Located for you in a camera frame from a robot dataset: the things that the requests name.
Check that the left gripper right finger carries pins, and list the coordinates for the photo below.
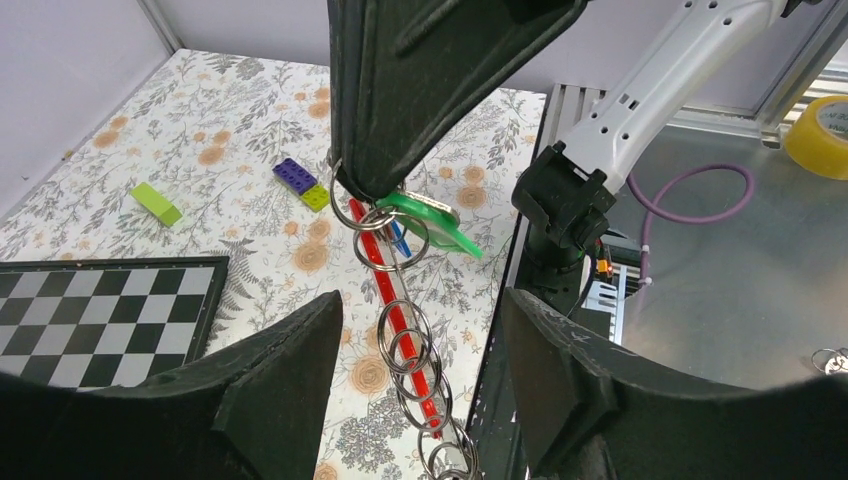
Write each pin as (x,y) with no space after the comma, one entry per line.
(590,409)

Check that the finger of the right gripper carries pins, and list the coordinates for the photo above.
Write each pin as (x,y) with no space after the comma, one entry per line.
(452,54)
(390,85)

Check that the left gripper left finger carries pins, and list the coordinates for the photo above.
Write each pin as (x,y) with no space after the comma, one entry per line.
(252,410)

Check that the green key tag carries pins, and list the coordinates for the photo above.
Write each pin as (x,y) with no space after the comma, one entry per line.
(430,220)

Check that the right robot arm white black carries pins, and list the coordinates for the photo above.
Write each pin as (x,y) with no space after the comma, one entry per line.
(567,190)

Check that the purple and green block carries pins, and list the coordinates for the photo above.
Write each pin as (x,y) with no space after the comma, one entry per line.
(302,183)

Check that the black grey chessboard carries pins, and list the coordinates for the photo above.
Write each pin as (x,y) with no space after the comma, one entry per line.
(90,324)

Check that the floral table mat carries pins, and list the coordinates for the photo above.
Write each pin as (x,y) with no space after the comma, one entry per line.
(205,131)

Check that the lime green block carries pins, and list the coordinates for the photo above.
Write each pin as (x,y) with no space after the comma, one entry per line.
(156,204)

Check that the spare key rings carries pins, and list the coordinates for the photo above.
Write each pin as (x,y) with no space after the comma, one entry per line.
(831,361)

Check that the yellow tape roll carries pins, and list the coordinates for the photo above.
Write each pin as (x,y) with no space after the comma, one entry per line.
(817,141)

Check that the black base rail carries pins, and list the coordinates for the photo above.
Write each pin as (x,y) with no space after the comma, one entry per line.
(492,423)

